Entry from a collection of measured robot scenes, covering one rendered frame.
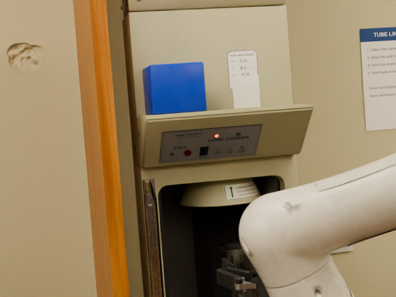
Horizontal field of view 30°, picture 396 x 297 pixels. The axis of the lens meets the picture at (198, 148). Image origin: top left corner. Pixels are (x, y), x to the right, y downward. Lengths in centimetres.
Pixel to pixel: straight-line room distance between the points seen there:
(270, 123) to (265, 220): 45
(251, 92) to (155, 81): 19
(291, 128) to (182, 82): 24
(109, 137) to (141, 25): 24
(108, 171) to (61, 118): 53
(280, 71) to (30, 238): 77
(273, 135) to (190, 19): 28
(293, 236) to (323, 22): 112
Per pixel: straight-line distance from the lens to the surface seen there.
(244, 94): 140
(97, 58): 134
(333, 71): 202
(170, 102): 134
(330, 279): 102
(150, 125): 133
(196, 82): 135
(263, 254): 99
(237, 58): 148
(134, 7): 145
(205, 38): 147
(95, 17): 135
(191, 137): 137
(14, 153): 186
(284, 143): 145
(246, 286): 124
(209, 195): 150
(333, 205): 95
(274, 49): 151
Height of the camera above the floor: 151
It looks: 3 degrees down
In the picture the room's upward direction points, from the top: 4 degrees counter-clockwise
